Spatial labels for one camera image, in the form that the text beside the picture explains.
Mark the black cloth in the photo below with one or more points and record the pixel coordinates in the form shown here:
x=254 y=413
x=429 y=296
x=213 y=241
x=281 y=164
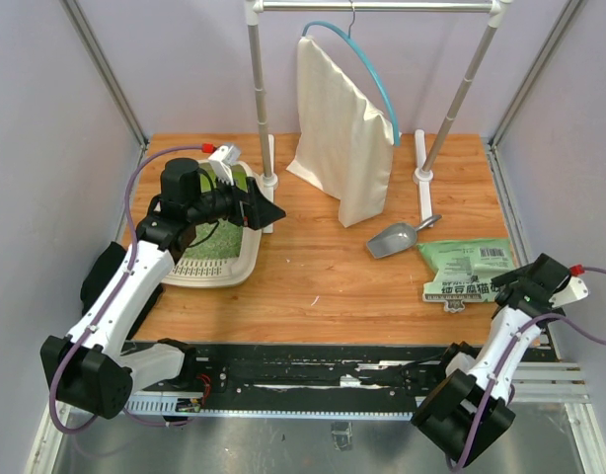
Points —
x=101 y=274

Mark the blue clothes hanger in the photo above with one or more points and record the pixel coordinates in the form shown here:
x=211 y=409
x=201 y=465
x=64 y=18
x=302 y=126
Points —
x=364 y=59

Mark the cream cloth bag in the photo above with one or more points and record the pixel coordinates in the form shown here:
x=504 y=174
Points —
x=346 y=145

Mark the cream green litter box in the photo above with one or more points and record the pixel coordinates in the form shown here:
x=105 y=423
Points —
x=206 y=255

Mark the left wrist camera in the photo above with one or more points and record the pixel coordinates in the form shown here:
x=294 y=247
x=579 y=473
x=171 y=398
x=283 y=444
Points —
x=222 y=160

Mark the grey metal scoop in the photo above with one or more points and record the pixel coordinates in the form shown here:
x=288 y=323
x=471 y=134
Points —
x=397 y=238

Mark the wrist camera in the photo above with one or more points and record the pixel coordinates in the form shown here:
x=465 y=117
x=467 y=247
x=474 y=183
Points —
x=222 y=160
x=575 y=290

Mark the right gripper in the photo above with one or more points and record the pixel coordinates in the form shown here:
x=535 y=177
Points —
x=513 y=278

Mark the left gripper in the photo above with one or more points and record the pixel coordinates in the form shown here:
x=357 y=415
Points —
x=252 y=209

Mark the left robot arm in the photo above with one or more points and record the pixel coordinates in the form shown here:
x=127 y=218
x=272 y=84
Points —
x=86 y=368

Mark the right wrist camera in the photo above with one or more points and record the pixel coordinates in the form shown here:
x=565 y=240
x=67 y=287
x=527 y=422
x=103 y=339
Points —
x=575 y=290

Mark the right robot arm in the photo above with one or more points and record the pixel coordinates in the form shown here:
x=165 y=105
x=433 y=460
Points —
x=467 y=411

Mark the green cat litter bag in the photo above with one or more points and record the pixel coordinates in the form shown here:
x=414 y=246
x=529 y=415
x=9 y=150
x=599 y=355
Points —
x=463 y=271

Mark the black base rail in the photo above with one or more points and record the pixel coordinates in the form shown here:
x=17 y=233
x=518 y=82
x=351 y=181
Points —
x=312 y=380

